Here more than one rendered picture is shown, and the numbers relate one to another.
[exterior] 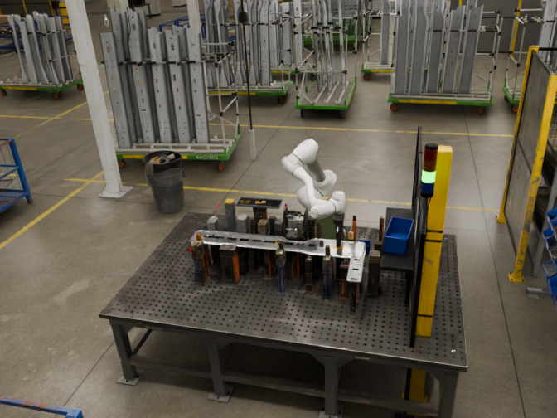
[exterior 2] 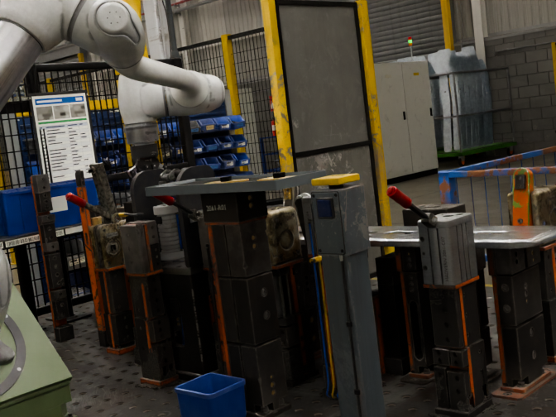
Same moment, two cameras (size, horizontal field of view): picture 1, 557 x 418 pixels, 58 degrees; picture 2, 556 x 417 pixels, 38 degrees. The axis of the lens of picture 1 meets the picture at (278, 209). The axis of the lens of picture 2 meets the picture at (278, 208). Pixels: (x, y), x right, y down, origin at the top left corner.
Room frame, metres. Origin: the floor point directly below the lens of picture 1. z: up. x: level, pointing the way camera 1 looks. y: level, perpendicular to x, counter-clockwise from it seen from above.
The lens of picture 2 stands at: (5.06, 1.00, 1.26)
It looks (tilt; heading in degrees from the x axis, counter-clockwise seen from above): 6 degrees down; 209
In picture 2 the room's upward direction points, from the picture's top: 7 degrees counter-clockwise
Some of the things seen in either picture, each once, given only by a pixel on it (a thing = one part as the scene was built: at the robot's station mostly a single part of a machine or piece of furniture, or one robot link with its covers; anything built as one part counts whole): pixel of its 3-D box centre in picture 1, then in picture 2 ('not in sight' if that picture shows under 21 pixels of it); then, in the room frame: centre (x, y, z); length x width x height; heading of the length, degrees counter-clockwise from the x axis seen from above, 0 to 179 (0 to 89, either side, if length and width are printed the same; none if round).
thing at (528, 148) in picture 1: (525, 161); not in sight; (4.65, -2.48, 1.00); 1.34 x 0.14 x 2.00; 164
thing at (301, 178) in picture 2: (259, 202); (231, 184); (3.73, 0.15, 1.16); 0.37 x 0.14 x 0.02; 75
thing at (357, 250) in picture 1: (275, 243); (282, 232); (3.34, 0.04, 1.00); 1.38 x 0.22 x 0.02; 75
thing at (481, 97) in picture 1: (443, 62); not in sight; (9.83, -3.29, 0.88); 1.91 x 1.00 x 1.76; 71
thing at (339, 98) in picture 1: (328, 62); not in sight; (10.33, -1.15, 0.88); 1.91 x 1.00 x 1.76; 165
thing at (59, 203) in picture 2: (399, 235); (43, 206); (3.20, -0.88, 1.10); 0.30 x 0.17 x 0.13; 157
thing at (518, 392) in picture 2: (203, 252); (520, 311); (3.50, 0.63, 0.84); 0.18 x 0.06 x 0.29; 165
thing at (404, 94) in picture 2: not in sight; (380, 111); (-7.95, -4.10, 1.22); 2.40 x 0.54 x 2.45; 164
